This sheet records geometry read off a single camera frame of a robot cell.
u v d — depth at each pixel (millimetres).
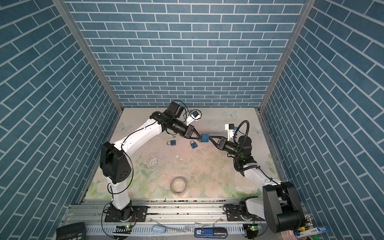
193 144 990
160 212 754
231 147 687
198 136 753
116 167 474
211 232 655
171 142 1014
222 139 719
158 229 681
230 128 749
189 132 706
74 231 666
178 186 826
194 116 737
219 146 716
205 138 763
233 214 735
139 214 735
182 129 709
